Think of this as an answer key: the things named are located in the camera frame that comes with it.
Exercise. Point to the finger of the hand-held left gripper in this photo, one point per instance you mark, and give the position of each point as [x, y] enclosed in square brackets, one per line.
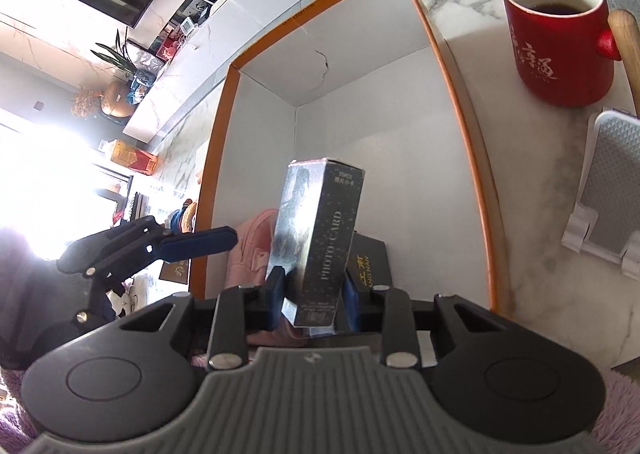
[200, 241]

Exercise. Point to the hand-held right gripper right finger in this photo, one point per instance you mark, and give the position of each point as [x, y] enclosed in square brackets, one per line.
[350, 304]

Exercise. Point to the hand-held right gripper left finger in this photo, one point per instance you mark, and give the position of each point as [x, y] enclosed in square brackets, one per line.
[274, 299]

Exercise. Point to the black box with gold lettering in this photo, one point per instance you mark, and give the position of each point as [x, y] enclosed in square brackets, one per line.
[367, 259]

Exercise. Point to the pink pouch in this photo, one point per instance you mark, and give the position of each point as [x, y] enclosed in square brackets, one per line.
[252, 244]

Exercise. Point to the silver photo card box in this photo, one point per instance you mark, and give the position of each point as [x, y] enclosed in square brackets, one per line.
[315, 244]

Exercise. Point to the orange cardboard box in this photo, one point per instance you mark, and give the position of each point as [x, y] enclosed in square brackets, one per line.
[400, 158]

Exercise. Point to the blue orange plush toy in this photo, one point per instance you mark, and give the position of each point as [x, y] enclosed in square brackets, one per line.
[182, 219]

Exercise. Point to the orange red carton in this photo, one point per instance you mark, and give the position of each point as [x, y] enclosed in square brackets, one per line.
[135, 158]

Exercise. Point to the bronze round vase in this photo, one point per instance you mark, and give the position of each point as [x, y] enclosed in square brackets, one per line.
[117, 101]

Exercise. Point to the dried flower bunch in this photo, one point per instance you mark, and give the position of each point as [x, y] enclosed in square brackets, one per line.
[87, 102]

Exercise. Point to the plant in blue pot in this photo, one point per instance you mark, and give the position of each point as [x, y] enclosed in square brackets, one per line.
[117, 58]

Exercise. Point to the small white clock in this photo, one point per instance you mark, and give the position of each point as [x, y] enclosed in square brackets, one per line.
[188, 26]

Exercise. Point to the purple fuzzy cloth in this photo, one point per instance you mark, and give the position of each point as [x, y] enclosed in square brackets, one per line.
[620, 399]

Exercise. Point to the white grey phone stand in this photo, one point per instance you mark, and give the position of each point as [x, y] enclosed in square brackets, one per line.
[610, 173]

